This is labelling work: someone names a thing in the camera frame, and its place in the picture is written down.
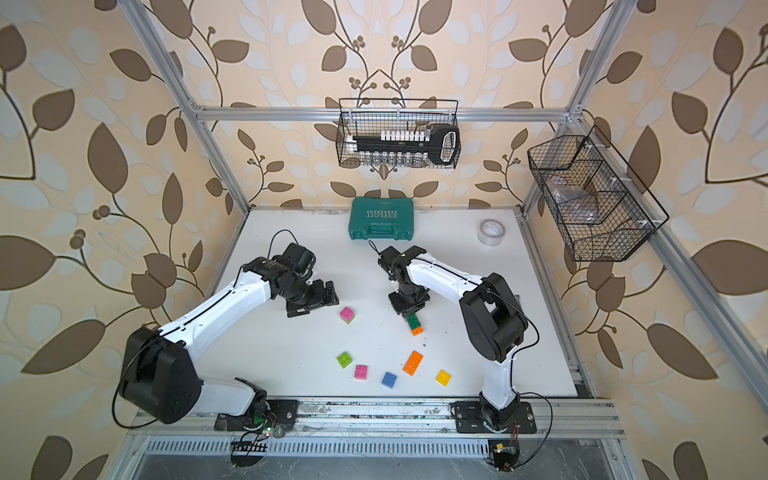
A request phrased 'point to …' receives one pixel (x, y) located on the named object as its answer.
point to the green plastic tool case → (381, 218)
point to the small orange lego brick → (415, 332)
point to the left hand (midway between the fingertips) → (323, 301)
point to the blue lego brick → (389, 380)
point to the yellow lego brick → (443, 378)
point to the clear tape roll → (491, 232)
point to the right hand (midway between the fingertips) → (409, 311)
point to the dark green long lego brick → (413, 321)
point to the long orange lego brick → (413, 363)
